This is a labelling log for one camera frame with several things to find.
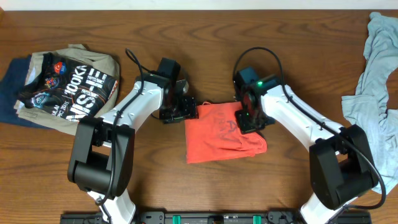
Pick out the black printed folded shirt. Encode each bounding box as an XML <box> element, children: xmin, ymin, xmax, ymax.
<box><xmin>17</xmin><ymin>53</ymin><xmax>118</xmax><ymax>122</ymax></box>

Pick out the grey t-shirt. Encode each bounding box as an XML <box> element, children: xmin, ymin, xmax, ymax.
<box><xmin>341</xmin><ymin>12</ymin><xmax>397</xmax><ymax>193</ymax></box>

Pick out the red printed t-shirt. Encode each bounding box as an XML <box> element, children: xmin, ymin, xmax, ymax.
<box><xmin>185</xmin><ymin>102</ymin><xmax>267</xmax><ymax>164</ymax></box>

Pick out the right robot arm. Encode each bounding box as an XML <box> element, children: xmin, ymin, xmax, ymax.
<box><xmin>233</xmin><ymin>72</ymin><xmax>381</xmax><ymax>223</ymax></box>

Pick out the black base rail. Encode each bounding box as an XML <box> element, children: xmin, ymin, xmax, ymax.
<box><xmin>60</xmin><ymin>210</ymin><xmax>373</xmax><ymax>224</ymax></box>

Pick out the navy folded garment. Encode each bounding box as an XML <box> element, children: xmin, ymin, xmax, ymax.
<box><xmin>1</xmin><ymin>55</ymin><xmax>49</xmax><ymax>129</ymax></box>

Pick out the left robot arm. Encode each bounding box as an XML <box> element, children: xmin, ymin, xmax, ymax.
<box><xmin>67</xmin><ymin>73</ymin><xmax>197</xmax><ymax>223</ymax></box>

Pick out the beige folded garment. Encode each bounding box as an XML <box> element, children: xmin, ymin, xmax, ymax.
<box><xmin>14</xmin><ymin>44</ymin><xmax>120</xmax><ymax>136</ymax></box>

